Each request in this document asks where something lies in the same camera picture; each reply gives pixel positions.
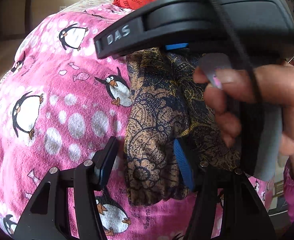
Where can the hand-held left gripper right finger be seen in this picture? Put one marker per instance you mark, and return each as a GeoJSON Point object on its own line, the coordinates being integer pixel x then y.
{"type": "Point", "coordinates": [184, 165]}

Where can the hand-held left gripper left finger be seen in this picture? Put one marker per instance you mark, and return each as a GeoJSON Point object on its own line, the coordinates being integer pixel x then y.
{"type": "Point", "coordinates": [104, 165]}

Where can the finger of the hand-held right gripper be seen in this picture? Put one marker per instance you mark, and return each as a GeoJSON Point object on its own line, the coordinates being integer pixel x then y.
{"type": "Point", "coordinates": [177, 46]}

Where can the dark floral patterned garment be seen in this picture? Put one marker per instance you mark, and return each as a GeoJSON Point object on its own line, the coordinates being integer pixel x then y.
{"type": "Point", "coordinates": [157, 110]}

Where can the person's right hand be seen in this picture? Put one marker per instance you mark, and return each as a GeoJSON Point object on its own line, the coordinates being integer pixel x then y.
{"type": "Point", "coordinates": [287, 90]}

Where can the floral print bed sheet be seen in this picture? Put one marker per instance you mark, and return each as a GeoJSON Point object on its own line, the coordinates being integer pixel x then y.
{"type": "Point", "coordinates": [92, 3]}

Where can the pink penguin print blanket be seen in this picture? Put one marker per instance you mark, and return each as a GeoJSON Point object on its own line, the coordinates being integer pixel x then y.
{"type": "Point", "coordinates": [62, 80]}

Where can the white wall socket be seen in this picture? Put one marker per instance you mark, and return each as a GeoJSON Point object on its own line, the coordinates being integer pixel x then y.
{"type": "Point", "coordinates": [62, 8]}

